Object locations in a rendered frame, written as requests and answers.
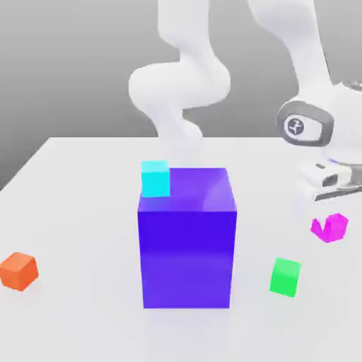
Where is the small cyan cube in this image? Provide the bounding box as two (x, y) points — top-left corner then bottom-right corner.
(140, 160), (171, 198)

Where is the large purple box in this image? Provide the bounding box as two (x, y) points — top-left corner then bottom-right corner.
(137, 167), (238, 310)

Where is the small green cube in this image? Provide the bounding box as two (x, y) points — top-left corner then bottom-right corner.
(269, 257), (303, 298)

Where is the small magenta cube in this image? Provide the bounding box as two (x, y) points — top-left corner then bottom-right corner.
(310, 212), (349, 244)

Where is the small orange cube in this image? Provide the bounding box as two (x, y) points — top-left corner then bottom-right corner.
(0, 251), (40, 292)

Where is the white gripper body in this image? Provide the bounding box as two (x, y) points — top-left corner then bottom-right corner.
(293, 180), (362, 222)

